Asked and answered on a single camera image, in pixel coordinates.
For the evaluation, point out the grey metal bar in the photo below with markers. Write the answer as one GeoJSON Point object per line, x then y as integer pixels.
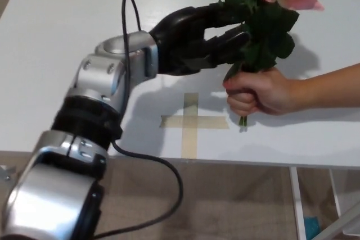
{"type": "Point", "coordinates": [343, 220]}

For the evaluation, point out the grey metal stand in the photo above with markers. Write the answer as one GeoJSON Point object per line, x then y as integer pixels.
{"type": "Point", "coordinates": [7, 176]}

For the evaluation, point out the person's bare forearm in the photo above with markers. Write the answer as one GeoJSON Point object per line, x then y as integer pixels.
{"type": "Point", "coordinates": [326, 88]}

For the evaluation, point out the person's bare hand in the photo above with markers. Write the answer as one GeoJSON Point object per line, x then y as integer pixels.
{"type": "Point", "coordinates": [261, 91]}

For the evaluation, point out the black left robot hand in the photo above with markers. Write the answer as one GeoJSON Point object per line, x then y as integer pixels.
{"type": "Point", "coordinates": [177, 46]}

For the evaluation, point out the pink artificial rose bouquet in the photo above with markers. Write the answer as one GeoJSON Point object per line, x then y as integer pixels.
{"type": "Point", "coordinates": [267, 26]}

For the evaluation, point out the teal floor object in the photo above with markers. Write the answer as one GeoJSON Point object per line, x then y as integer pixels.
{"type": "Point", "coordinates": [312, 228]}

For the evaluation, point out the beige horizontal tape strip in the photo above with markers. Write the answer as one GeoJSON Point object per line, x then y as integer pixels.
{"type": "Point", "coordinates": [211, 122]}

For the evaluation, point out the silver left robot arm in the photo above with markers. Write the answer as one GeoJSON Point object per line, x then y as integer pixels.
{"type": "Point", "coordinates": [92, 82]}

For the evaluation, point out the white table leg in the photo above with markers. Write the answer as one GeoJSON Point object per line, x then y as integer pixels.
{"type": "Point", "coordinates": [297, 203]}
{"type": "Point", "coordinates": [334, 192]}

